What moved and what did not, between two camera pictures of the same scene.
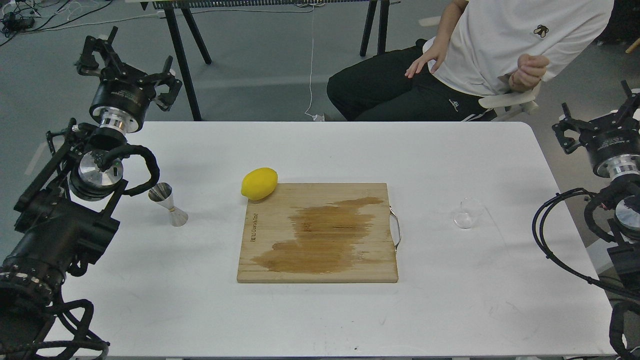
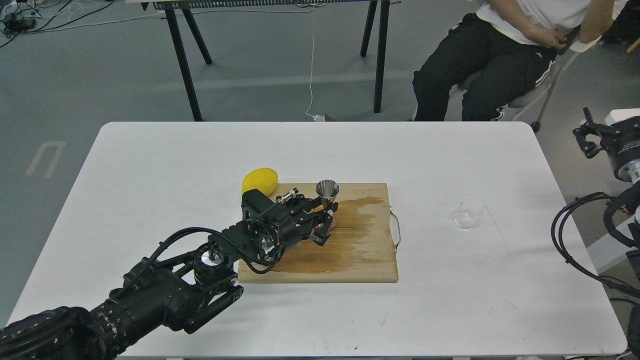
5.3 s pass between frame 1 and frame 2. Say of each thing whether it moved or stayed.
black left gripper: moved
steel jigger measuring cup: moved
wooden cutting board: stayed
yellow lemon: stayed
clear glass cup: stayed
